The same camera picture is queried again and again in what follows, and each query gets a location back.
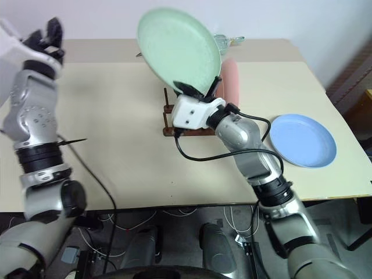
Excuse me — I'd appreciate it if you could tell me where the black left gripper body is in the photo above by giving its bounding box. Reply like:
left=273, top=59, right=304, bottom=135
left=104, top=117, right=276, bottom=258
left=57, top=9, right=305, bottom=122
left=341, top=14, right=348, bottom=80
left=36, top=37, right=65, bottom=63

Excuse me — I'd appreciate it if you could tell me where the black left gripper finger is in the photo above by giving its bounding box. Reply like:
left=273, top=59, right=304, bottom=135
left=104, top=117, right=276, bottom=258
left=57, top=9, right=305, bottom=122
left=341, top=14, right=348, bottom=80
left=22, top=28, right=45, bottom=48
left=46, top=17, right=64, bottom=43

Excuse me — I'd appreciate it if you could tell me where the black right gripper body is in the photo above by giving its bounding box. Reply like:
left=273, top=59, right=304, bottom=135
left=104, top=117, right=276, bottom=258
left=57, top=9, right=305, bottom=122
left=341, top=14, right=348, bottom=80
left=177, top=87, right=217, bottom=103

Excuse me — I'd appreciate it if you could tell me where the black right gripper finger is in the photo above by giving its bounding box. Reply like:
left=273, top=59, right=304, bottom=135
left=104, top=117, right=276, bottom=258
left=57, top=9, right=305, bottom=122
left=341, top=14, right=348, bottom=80
left=173, top=80, right=194, bottom=94
left=206, top=76, right=222, bottom=98

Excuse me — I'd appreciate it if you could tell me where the green plate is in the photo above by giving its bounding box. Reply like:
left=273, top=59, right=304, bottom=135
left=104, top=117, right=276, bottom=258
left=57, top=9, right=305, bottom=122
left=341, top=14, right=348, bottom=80
left=136, top=8, right=223, bottom=95

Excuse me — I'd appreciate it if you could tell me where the wooden dish rack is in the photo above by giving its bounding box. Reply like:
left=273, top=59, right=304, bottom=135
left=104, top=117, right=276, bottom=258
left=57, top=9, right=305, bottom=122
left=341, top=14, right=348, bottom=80
left=162, top=87, right=218, bottom=137

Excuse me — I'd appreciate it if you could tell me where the pink plate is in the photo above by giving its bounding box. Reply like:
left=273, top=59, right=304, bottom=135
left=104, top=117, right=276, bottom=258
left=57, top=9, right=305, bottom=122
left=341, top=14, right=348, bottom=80
left=218, top=57, right=241, bottom=107

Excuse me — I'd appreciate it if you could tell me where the clear teal glass bottle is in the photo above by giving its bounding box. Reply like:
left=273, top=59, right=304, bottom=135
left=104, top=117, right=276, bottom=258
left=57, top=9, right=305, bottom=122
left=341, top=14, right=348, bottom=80
left=214, top=33, right=245, bottom=56

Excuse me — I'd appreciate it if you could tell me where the blue plate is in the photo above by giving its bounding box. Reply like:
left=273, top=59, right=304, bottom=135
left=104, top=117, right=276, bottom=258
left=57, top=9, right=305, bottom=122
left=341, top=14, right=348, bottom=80
left=268, top=113, right=338, bottom=170

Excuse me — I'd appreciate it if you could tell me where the dark brown ribbed furniture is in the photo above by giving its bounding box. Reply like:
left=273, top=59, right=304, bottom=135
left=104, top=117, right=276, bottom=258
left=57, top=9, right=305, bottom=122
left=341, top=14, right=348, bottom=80
left=327, top=36, right=372, bottom=117

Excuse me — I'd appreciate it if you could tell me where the brown wooden box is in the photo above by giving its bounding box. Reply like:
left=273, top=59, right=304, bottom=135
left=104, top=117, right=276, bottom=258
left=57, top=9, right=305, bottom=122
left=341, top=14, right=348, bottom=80
left=363, top=89, right=372, bottom=141

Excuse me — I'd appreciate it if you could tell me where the dark grey rounded shape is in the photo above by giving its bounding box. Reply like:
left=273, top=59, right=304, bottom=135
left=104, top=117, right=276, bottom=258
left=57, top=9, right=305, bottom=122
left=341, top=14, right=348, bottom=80
left=120, top=225, right=163, bottom=271
left=199, top=223, right=237, bottom=274

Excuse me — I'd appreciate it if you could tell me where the small black floor box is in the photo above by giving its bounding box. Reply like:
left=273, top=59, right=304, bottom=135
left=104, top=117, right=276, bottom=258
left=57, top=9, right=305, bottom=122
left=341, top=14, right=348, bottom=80
left=242, top=240, right=263, bottom=263

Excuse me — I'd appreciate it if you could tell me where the black curved rim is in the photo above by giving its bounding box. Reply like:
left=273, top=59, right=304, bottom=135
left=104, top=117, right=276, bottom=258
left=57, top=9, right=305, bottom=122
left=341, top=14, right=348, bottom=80
left=95, top=263, right=237, bottom=279

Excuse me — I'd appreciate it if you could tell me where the grey box on floor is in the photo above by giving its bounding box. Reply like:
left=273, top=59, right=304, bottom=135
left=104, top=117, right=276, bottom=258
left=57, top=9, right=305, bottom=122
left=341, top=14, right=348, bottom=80
left=62, top=246, right=81, bottom=267

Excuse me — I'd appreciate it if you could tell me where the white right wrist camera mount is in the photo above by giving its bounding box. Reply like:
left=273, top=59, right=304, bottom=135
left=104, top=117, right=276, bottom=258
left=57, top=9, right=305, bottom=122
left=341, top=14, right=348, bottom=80
left=171, top=95, right=226, bottom=130

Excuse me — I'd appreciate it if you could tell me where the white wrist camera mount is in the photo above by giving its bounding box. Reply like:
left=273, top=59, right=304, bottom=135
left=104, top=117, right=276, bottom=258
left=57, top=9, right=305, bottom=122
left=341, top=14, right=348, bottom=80
left=0, top=19, right=64, bottom=70
left=171, top=95, right=226, bottom=130

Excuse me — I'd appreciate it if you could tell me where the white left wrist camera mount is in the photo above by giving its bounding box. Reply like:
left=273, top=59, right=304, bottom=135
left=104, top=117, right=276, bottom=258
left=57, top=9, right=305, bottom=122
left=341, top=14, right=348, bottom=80
left=0, top=19, right=64, bottom=70

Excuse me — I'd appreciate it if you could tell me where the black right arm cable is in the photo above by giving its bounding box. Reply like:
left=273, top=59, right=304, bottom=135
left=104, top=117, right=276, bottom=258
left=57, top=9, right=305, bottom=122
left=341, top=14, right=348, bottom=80
left=173, top=103, right=293, bottom=204

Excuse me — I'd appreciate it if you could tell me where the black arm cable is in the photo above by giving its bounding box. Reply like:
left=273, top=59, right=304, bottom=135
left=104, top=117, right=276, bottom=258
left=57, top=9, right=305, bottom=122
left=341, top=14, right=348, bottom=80
left=56, top=133, right=119, bottom=276
left=173, top=103, right=293, bottom=204

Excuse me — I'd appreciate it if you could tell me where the black cable tie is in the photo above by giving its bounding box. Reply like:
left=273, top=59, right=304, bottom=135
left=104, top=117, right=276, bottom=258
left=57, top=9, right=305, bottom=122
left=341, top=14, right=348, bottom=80
left=56, top=138, right=88, bottom=146

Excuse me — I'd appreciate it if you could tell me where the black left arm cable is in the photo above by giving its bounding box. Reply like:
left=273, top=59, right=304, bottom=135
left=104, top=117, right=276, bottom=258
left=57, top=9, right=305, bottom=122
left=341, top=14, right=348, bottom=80
left=56, top=133, right=119, bottom=276

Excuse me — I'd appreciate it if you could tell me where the white floor cable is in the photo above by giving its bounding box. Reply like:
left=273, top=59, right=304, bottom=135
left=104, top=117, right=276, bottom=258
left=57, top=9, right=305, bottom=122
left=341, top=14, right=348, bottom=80
left=222, top=205, right=256, bottom=235
left=97, top=209, right=159, bottom=233
left=77, top=228, right=127, bottom=261

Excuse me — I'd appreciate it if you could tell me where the black hanging cable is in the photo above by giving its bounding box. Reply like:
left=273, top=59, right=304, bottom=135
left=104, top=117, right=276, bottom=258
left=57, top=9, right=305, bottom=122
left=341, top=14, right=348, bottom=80
left=250, top=200, right=267, bottom=279

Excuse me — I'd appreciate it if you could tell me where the black table frame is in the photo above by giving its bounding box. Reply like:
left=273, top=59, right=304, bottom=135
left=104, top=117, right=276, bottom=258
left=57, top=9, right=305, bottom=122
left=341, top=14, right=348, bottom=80
left=346, top=197, right=372, bottom=252

